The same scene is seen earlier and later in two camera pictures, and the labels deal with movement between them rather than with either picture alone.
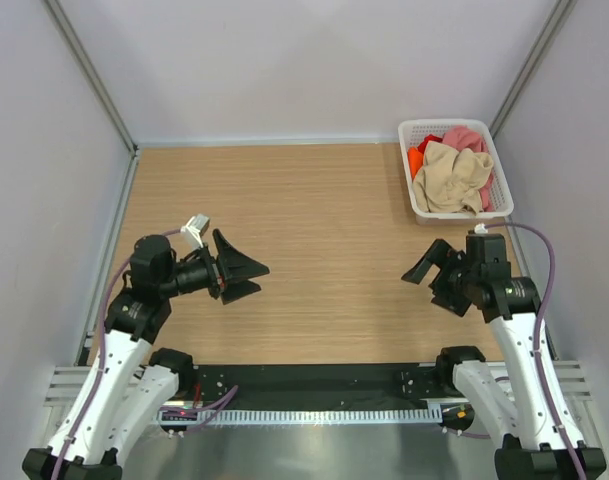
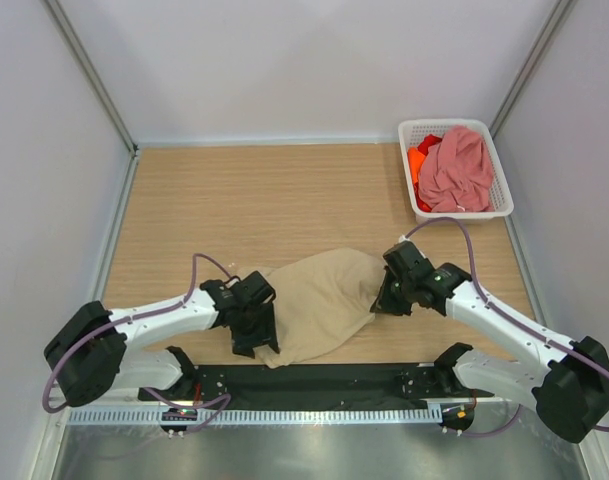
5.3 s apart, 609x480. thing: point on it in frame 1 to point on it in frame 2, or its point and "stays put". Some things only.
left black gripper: [230, 264] to [265, 333]
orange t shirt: [415, 159] stays put
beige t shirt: [449, 179] to [321, 300]
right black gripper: [438, 252] to [384, 303]
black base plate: [314, 386] stays put
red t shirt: [422, 146] stays put
